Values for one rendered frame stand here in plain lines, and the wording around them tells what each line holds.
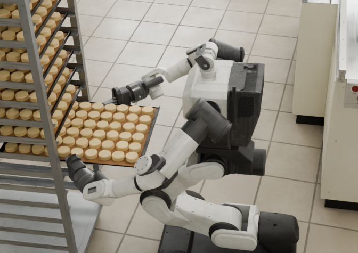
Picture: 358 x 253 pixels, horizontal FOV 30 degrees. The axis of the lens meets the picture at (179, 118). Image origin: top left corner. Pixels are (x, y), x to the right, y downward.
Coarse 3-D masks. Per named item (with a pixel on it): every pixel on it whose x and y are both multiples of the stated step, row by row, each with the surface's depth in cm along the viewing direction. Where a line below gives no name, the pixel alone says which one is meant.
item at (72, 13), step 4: (56, 8) 275; (60, 8) 274; (64, 8) 274; (68, 8) 274; (72, 8) 273; (60, 12) 276; (64, 12) 275; (68, 12) 275; (72, 12) 274; (68, 16) 273; (72, 16) 273
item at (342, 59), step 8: (344, 0) 341; (344, 8) 335; (344, 16) 328; (344, 24) 322; (344, 32) 316; (344, 40) 311; (344, 48) 305; (344, 56) 300; (344, 64) 295; (344, 72) 291; (344, 80) 294
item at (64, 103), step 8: (72, 88) 291; (64, 96) 287; (72, 96) 290; (64, 104) 282; (56, 112) 278; (64, 112) 281; (56, 120) 274; (0, 128) 271; (8, 128) 271; (16, 128) 271; (24, 128) 270; (32, 128) 270; (40, 128) 273; (56, 128) 273; (16, 136) 270; (24, 136) 270; (32, 136) 268; (40, 136) 269
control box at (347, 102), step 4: (348, 80) 296; (352, 80) 296; (356, 80) 295; (348, 84) 295; (352, 84) 294; (356, 84) 294; (348, 88) 296; (348, 92) 297; (352, 92) 297; (356, 92) 296; (348, 96) 299; (352, 96) 298; (356, 96) 298; (344, 100) 301; (348, 100) 300; (352, 100) 300; (356, 100) 299; (344, 104) 302; (348, 104) 301; (352, 104) 301; (356, 104) 300; (352, 108) 302; (356, 108) 302
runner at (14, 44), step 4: (0, 40) 237; (4, 40) 237; (8, 40) 237; (12, 40) 237; (0, 44) 238; (4, 44) 238; (8, 44) 238; (12, 44) 237; (16, 44) 237; (20, 44) 237; (24, 44) 237; (24, 48) 238
